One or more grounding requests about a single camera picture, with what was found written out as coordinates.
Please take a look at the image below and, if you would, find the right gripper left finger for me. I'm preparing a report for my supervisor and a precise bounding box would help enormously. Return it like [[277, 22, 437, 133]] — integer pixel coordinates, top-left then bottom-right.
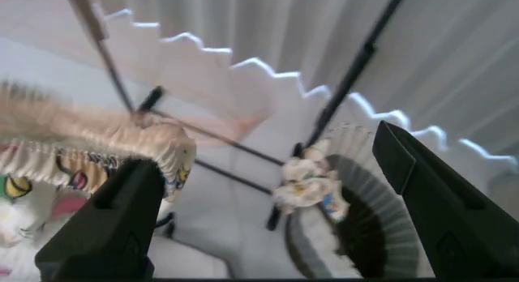
[[34, 158, 165, 281]]

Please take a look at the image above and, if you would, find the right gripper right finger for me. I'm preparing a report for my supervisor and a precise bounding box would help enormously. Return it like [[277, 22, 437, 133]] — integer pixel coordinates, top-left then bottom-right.
[[371, 120, 519, 281]]

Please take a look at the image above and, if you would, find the cream printed garment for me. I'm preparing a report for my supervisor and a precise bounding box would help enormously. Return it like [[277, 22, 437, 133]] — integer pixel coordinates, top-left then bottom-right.
[[0, 81, 199, 281], [273, 138, 350, 223]]

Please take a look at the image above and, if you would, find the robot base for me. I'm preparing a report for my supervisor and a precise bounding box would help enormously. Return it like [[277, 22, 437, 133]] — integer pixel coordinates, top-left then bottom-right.
[[148, 211, 234, 280]]

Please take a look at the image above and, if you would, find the white laundry basket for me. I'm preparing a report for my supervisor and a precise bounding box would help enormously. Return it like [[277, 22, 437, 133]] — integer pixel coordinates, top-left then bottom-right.
[[283, 123, 437, 280]]

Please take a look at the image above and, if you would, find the black clothes rack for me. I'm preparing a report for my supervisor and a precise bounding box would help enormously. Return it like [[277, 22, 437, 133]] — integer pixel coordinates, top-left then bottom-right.
[[64, 0, 409, 231]]

